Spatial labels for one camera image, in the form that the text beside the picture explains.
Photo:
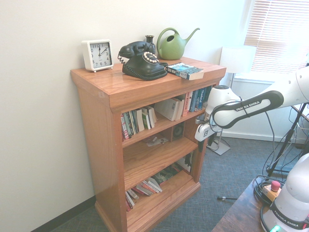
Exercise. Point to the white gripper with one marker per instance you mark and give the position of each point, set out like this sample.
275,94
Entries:
204,132

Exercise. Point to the blue black paperback book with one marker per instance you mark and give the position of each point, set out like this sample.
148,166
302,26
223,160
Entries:
184,70

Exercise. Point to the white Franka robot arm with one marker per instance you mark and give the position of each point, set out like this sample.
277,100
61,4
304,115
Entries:
241,108

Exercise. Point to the leaning red white books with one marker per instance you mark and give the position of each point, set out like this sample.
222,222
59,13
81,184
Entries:
144,189

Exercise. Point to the black white cover book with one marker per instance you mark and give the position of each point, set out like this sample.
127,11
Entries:
187,163

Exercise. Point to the small wooden speaker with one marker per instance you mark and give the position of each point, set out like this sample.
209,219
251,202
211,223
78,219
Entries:
178,131

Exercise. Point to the blue green spine book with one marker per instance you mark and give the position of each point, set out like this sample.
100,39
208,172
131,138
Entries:
193,101

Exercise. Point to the cream paperback book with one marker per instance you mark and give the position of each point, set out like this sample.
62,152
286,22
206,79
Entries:
179,108

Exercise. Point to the orange spine book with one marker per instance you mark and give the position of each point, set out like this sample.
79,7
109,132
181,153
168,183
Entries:
187,104

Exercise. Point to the blue Thailand book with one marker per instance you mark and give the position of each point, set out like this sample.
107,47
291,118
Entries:
202,99

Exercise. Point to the camouflage cover large book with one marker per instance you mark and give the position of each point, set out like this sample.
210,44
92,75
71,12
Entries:
166,174

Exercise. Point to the loose paper cards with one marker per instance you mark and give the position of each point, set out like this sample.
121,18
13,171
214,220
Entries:
155,140

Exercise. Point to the large white cover book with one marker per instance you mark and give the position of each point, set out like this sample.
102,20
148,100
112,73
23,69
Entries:
166,108

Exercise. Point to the black pen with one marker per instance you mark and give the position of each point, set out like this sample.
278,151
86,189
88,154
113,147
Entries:
227,198

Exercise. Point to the white slim book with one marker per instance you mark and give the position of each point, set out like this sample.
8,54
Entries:
152,116

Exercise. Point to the green white book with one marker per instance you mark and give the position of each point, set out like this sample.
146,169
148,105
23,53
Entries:
146,119

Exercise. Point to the cream page edge book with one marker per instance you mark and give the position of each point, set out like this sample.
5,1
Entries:
140,119

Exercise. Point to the dark spine book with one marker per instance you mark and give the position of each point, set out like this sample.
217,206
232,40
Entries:
131,124

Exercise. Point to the black tripod stand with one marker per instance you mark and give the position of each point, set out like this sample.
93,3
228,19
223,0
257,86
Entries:
285,142

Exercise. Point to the red emergency stop button box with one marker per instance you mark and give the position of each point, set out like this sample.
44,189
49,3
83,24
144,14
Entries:
275,186

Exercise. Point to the red white spine book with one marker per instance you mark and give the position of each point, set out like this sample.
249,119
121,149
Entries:
124,128

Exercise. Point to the white shade floor lamp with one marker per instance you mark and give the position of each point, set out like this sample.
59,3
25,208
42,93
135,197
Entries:
237,59

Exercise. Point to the green plastic watering can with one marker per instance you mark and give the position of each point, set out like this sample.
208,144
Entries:
171,50

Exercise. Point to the black rotary telephone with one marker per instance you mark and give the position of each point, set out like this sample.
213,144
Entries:
140,68

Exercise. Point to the wooden bookshelf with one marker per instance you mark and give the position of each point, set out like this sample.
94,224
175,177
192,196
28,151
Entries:
96,145

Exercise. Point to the black ceramic vase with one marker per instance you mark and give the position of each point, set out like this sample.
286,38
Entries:
149,39

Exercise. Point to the white window blinds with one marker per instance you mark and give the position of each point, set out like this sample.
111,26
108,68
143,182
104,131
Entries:
277,36

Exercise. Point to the white square alarm clock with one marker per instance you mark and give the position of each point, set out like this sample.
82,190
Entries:
100,54

